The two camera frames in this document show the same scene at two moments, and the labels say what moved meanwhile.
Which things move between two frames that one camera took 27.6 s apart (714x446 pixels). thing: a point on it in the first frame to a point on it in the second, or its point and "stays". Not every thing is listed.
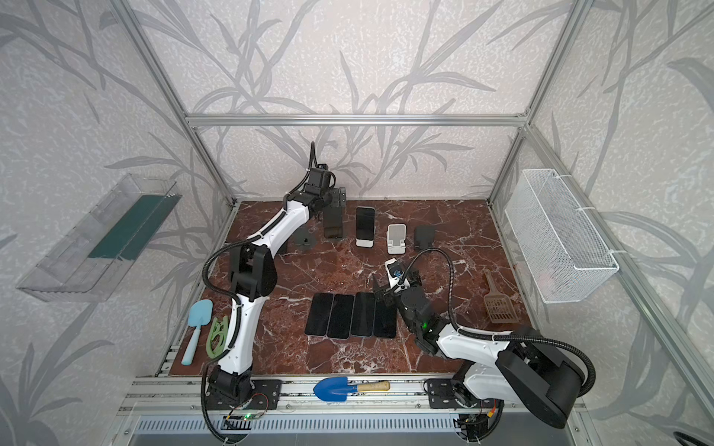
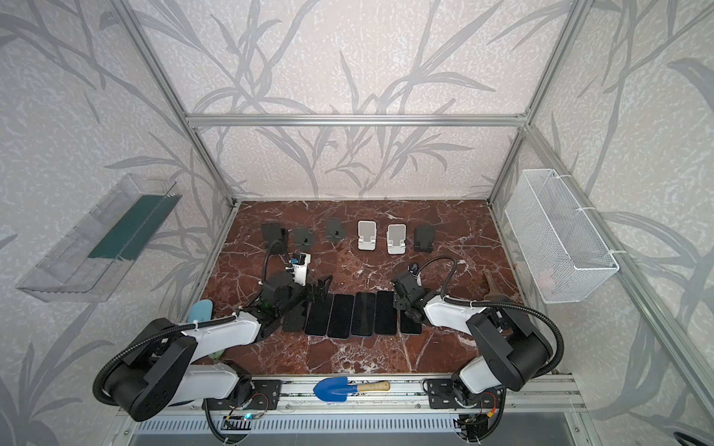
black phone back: [333, 222] to [294, 320]
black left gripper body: [333, 199] to [297, 295]
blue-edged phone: [363, 320] stays
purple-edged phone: [340, 322] stays
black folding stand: [424, 237] stays
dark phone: [385, 320] stays
